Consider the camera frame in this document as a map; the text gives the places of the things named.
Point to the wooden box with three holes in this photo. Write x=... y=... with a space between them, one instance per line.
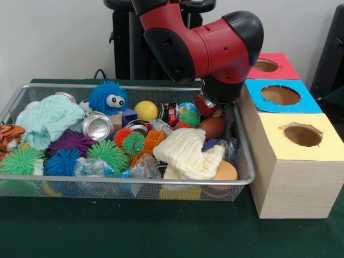
x=295 y=188

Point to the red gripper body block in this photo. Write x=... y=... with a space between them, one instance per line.
x=200 y=107

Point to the cream knitted cloth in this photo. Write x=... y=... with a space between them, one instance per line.
x=182 y=153

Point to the purple spiky ball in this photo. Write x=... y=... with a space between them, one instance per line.
x=70 y=142

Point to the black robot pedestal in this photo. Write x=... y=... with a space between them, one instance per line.
x=121 y=40

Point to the brown toy football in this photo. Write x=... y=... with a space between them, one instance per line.
x=212 y=127

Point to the tiger plush toy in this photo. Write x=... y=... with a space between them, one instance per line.
x=10 y=134

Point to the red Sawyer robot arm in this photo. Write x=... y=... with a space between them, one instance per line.
x=209 y=53

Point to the green spiky rubber ball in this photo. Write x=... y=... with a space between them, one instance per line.
x=21 y=161
x=107 y=156

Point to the blue spiky rubber ball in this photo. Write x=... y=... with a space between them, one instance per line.
x=61 y=162

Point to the blue fuzzy ball with eyes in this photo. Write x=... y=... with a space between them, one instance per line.
x=102 y=96

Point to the green cloth covered side table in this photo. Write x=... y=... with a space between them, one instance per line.
x=336 y=99

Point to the dark green tablecloth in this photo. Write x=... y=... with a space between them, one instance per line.
x=161 y=228

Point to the mint knitted cloth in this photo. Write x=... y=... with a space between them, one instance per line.
x=48 y=121

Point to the yellow ball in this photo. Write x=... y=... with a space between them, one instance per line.
x=146 y=110

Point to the black flat panel stand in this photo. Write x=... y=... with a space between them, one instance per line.
x=333 y=53

